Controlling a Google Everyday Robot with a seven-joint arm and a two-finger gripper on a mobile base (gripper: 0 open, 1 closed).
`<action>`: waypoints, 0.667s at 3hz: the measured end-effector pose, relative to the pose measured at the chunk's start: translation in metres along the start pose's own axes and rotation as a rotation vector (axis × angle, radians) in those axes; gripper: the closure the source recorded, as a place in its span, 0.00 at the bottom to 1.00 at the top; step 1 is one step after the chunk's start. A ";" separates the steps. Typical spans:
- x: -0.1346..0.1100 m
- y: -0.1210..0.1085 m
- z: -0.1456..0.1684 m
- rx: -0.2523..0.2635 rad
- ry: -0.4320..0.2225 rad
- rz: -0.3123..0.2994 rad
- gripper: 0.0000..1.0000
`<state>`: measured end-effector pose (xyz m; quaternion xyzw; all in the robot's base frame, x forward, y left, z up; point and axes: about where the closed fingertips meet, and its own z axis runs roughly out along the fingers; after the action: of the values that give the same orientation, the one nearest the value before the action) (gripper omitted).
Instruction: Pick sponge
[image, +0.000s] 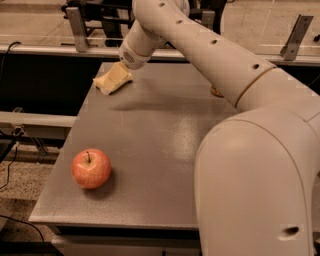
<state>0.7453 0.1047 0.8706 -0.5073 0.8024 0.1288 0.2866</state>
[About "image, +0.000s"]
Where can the metal barrier rail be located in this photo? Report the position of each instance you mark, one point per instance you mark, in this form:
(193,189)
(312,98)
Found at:
(159,55)

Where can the right metal bracket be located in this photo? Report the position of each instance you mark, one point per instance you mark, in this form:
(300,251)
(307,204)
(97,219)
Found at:
(291,47)

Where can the red apple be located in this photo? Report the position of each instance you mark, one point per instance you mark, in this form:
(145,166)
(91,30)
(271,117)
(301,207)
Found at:
(91,168)

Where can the orange soda can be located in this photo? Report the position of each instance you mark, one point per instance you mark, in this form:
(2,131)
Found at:
(215,92)

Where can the yellow sponge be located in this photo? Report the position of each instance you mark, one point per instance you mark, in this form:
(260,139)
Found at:
(112,81)

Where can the middle metal bracket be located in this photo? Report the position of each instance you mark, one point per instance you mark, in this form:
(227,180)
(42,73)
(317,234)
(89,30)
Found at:
(207,19)

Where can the grey side shelf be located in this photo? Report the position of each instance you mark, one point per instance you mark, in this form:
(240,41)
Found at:
(38,125)

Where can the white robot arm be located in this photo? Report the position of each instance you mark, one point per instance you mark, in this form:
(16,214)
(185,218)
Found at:
(254,172)

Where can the metal bracket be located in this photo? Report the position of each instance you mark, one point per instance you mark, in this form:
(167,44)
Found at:
(291,47)
(207,19)
(78,29)

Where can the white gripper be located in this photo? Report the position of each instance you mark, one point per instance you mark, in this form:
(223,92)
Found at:
(134,58)

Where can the left metal bracket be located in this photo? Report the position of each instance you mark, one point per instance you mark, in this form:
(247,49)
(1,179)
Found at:
(78,29)

